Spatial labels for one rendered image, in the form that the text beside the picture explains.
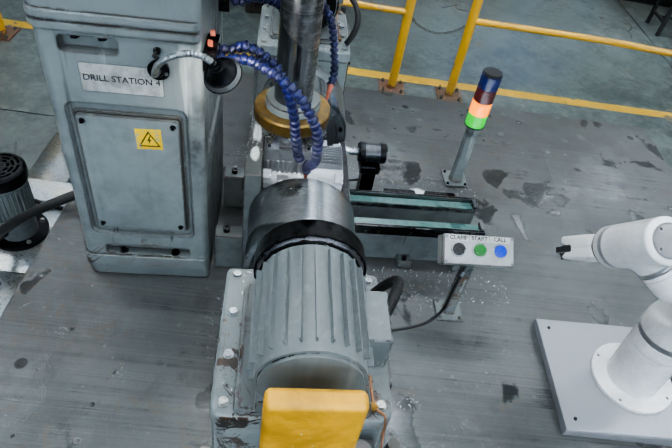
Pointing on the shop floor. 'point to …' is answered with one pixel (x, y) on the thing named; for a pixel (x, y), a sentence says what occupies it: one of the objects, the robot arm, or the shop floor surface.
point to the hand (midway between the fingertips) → (568, 252)
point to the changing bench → (660, 1)
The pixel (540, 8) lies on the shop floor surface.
